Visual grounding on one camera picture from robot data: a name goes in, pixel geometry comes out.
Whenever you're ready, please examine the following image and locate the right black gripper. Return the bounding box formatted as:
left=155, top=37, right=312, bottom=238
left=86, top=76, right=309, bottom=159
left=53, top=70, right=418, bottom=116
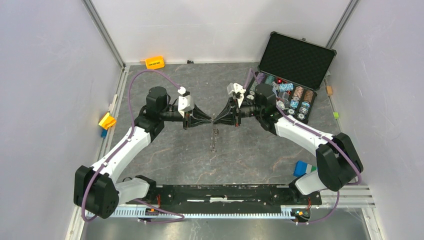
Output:
left=213, top=96, right=264, bottom=128

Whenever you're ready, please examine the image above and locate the large metal disc keyring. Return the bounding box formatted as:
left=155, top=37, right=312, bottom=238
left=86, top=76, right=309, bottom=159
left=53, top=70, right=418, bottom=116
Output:
left=210, top=124, right=219, bottom=153

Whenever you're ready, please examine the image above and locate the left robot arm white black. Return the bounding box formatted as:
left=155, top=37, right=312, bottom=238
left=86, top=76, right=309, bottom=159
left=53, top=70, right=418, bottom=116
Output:
left=73, top=86, right=212, bottom=219

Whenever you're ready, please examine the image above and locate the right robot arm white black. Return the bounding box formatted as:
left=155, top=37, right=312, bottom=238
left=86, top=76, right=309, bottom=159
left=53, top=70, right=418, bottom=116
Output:
left=213, top=83, right=364, bottom=204

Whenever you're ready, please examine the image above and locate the orange plastic block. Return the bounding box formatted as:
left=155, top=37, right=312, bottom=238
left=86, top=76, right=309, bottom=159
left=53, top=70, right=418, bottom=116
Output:
left=144, top=55, right=165, bottom=70

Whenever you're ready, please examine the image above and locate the black poker chip case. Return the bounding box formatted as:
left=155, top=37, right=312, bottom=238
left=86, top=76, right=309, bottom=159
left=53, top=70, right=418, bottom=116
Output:
left=257, top=31, right=337, bottom=124

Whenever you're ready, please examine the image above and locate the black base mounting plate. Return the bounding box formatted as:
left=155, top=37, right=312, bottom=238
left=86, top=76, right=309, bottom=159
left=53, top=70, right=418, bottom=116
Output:
left=142, top=183, right=323, bottom=215

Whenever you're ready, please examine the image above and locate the yellow orange block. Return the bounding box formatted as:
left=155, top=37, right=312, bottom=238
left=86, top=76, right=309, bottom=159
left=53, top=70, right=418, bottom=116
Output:
left=98, top=112, right=117, bottom=130

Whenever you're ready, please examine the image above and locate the blue white green block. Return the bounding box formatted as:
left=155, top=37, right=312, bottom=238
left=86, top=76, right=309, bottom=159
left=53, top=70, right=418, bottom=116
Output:
left=293, top=160, right=317, bottom=177

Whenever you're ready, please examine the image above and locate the small blue block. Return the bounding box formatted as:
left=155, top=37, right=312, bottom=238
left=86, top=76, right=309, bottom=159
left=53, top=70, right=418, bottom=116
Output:
left=100, top=129, right=108, bottom=139

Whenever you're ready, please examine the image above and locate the orange small cube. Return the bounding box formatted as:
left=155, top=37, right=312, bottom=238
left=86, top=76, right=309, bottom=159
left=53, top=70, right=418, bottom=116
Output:
left=326, top=86, right=333, bottom=96

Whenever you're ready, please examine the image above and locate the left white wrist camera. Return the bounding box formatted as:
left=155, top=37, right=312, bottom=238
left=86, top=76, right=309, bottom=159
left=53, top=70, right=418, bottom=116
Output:
left=177, top=86, right=195, bottom=117

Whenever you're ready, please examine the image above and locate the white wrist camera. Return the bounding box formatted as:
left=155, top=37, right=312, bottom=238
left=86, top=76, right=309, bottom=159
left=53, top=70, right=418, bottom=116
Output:
left=226, top=83, right=246, bottom=104
left=177, top=86, right=195, bottom=117

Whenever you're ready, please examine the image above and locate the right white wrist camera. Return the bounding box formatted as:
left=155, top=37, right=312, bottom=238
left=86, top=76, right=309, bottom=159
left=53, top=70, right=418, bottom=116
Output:
left=226, top=83, right=246, bottom=104

